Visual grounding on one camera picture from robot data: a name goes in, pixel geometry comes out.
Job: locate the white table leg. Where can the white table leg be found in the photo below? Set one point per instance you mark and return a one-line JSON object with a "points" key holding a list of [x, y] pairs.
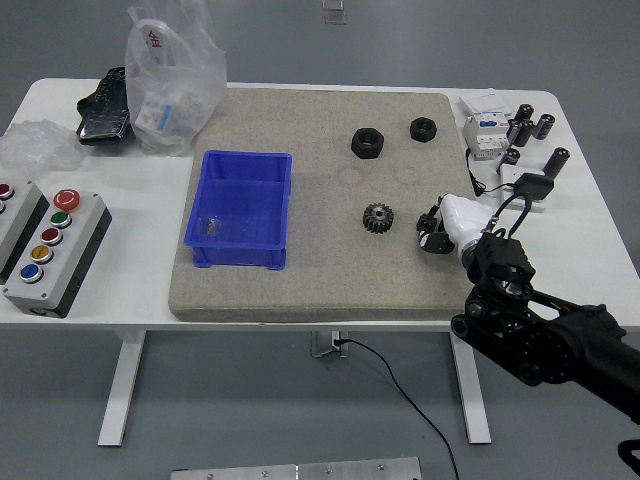
{"points": [[472, 400], [122, 390]]}

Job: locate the black cylindrical capacitor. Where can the black cylindrical capacitor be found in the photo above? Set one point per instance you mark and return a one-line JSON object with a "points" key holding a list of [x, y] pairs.
{"points": [[514, 131], [527, 133], [525, 112], [510, 157], [545, 126], [557, 162]]}

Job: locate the blue plastic bin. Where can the blue plastic bin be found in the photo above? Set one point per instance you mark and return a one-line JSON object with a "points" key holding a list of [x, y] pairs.
{"points": [[240, 200]]}

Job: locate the clear crumpled plastic wrap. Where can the clear crumpled plastic wrap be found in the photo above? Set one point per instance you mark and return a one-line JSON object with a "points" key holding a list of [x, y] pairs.
{"points": [[37, 147]]}

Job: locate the small screws in clear bag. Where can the small screws in clear bag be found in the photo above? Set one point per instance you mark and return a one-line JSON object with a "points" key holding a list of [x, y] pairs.
{"points": [[212, 226]]}

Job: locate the clear floor plate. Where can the clear floor plate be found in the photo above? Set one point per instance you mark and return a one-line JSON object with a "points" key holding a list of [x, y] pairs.
{"points": [[336, 19], [333, 4]]}

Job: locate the grey control box red button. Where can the grey control box red button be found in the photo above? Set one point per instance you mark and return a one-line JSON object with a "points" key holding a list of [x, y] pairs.
{"points": [[17, 220]]}

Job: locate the large black hex nut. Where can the large black hex nut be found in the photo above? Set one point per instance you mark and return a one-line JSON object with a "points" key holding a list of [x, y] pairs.
{"points": [[368, 144]]}

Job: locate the translucent white plastic bag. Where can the translucent white plastic bag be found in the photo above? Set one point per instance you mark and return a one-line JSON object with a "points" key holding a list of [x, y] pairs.
{"points": [[170, 100]]}

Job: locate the white circuit breaker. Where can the white circuit breaker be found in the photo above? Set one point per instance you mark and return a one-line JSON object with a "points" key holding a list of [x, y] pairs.
{"points": [[484, 137]]}

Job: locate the grey-brown felt mat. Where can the grey-brown felt mat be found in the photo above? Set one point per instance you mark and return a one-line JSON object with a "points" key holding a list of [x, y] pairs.
{"points": [[320, 280]]}

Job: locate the grey five-button control box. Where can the grey five-button control box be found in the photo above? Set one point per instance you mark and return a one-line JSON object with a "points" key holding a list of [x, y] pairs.
{"points": [[55, 260]]}

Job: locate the small black hex nut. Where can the small black hex nut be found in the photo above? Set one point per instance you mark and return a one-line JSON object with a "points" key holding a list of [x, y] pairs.
{"points": [[424, 130]]}

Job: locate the large black spur gear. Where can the large black spur gear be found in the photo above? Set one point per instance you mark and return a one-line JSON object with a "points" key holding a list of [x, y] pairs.
{"points": [[378, 218]]}

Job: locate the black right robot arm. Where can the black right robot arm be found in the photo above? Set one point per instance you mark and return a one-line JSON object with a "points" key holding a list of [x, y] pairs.
{"points": [[565, 340]]}

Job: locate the white flat switch plate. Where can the white flat switch plate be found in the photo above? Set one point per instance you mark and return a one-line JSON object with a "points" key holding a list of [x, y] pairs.
{"points": [[507, 175]]}

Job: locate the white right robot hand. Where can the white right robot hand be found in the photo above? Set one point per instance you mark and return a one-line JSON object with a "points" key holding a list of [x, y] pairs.
{"points": [[465, 220]]}

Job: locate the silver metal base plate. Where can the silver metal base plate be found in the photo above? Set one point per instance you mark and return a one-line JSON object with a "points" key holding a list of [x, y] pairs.
{"points": [[300, 471]]}

